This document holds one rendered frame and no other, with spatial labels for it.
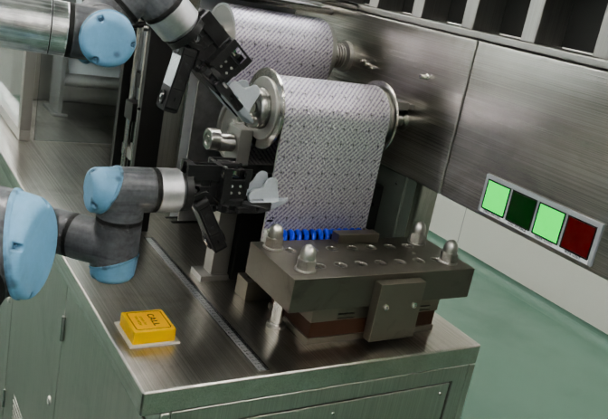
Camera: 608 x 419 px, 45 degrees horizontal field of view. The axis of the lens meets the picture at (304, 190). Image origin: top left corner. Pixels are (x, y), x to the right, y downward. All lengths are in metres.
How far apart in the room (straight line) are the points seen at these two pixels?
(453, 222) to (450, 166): 3.36
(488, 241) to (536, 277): 0.41
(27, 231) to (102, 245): 0.41
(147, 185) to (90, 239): 0.13
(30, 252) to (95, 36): 0.33
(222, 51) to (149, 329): 0.47
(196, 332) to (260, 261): 0.16
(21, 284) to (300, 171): 0.66
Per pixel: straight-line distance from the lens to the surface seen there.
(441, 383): 1.43
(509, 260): 4.46
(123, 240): 1.21
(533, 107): 1.29
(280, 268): 1.21
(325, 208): 1.40
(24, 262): 0.83
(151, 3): 1.19
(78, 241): 1.24
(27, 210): 0.83
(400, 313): 1.32
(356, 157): 1.41
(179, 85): 1.24
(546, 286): 4.30
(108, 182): 1.17
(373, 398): 1.33
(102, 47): 1.03
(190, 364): 1.16
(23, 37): 1.05
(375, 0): 1.67
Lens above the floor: 1.49
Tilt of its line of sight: 16 degrees down
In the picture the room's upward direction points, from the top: 11 degrees clockwise
